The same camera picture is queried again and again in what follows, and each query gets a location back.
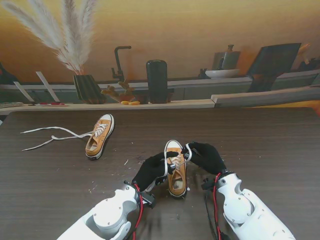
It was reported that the arm red cable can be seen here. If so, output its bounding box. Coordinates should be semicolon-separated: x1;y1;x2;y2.
212;172;223;240
132;183;145;240

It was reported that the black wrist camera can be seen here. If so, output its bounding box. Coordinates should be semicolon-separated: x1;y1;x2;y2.
201;177;216;192
141;192;156;208

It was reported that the left arm red cable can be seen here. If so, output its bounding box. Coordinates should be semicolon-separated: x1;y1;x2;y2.
132;183;145;240

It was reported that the right robot hand black glove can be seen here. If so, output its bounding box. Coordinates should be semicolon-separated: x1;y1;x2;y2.
181;141;228;175

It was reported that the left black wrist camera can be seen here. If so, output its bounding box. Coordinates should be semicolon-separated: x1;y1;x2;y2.
141;192;156;208

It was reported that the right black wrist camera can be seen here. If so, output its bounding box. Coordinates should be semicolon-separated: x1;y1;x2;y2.
201;177;216;192

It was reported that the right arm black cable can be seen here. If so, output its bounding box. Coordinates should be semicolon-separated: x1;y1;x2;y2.
204;191;217;240

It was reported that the printed kitchen backdrop banner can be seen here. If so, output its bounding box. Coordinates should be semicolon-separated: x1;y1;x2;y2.
0;0;320;116

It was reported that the white shoelace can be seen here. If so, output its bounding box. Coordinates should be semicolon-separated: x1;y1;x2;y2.
20;122;107;152
144;142;193;193

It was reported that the left robot hand black glove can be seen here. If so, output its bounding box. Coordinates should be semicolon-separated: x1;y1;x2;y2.
131;151;179;193

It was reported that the right arm red cable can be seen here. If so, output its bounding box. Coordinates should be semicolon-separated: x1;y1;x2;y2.
212;172;223;240

